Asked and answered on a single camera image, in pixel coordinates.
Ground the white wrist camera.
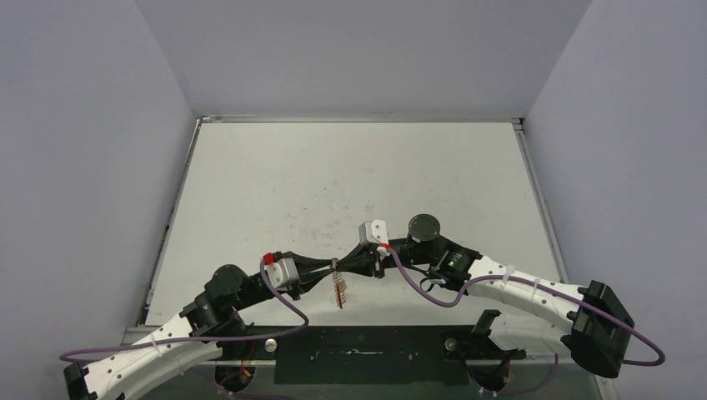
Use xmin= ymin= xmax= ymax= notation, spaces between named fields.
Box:
xmin=359 ymin=219 xmax=389 ymax=246
xmin=263 ymin=253 xmax=300 ymax=291

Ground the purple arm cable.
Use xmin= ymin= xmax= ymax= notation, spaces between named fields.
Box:
xmin=384 ymin=245 xmax=667 ymax=398
xmin=59 ymin=259 xmax=310 ymax=400

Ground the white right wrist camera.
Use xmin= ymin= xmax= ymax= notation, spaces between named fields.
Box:
xmin=359 ymin=219 xmax=389 ymax=246

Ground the large keyring with red grip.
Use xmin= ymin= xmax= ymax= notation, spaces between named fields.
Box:
xmin=331 ymin=258 xmax=347 ymax=309

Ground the aluminium front rail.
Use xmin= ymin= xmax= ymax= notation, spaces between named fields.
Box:
xmin=113 ymin=324 xmax=614 ymax=367

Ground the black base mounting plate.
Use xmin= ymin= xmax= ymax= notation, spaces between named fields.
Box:
xmin=213 ymin=325 xmax=526 ymax=392

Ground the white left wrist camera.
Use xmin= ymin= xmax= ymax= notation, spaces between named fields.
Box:
xmin=263 ymin=253 xmax=300 ymax=291

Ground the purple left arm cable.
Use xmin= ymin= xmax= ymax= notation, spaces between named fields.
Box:
xmin=59 ymin=259 xmax=310 ymax=400

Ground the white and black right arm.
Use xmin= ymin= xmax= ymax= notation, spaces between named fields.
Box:
xmin=334 ymin=214 xmax=635 ymax=378

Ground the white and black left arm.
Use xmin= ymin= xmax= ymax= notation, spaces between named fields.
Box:
xmin=61 ymin=252 xmax=338 ymax=399

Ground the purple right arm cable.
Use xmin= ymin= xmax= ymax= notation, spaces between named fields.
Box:
xmin=384 ymin=245 xmax=667 ymax=398

